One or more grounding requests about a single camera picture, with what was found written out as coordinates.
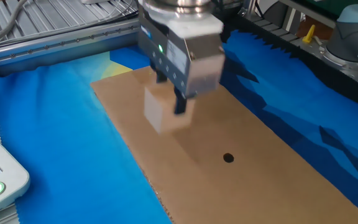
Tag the grey Schunk gripper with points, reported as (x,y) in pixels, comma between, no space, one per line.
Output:
(197,62)

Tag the large wooden block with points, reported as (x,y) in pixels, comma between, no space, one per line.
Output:
(154,109)

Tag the silver grey UR5 robot arm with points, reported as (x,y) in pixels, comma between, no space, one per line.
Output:
(350,34)

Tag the brown cardboard sheet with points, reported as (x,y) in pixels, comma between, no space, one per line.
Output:
(228,193)

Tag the blue mountain print cloth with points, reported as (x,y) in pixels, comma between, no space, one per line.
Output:
(57,124)

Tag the yellow plastic clip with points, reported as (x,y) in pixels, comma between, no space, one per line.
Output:
(309,34)

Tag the silver metal mounting plate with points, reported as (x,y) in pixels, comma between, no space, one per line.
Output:
(346,70)

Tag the white teach pendant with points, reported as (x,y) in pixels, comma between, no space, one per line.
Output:
(8,174)

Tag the aluminium table edge rail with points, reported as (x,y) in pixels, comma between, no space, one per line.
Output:
(57,46)

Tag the aluminium frame post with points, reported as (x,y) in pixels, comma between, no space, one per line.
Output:
(291,21)

